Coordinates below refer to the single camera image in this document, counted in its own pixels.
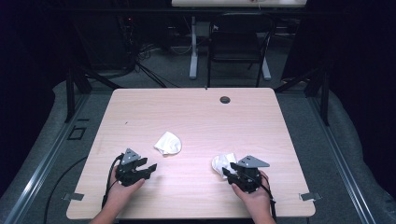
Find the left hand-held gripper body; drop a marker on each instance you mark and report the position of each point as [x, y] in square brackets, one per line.
[127, 174]

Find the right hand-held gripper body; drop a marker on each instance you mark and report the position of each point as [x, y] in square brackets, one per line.
[249, 177]

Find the white sock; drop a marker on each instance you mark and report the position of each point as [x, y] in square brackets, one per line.
[221, 163]
[168, 143]

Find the person's left hand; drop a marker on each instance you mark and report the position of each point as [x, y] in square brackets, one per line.
[123, 193]

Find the person's right hand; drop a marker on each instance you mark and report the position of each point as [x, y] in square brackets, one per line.
[253, 199]

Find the grey table grommet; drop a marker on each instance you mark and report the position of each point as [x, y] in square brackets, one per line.
[224, 100]

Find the white desk leg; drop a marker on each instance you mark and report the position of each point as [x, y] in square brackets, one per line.
[266, 70]
[193, 53]

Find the black folding chair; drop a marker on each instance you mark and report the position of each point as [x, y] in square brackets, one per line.
[239, 40]

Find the grey table bracket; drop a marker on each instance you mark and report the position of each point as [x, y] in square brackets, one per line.
[309, 196]
[74, 196]

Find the aluminium floor rail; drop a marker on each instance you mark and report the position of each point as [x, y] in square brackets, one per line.
[37, 168]
[342, 161]

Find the black metal frame stand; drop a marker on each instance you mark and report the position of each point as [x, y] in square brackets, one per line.
[324, 96]
[70, 93]

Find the black horizontal frame bar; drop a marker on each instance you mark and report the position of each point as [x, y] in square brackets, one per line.
[140, 11]

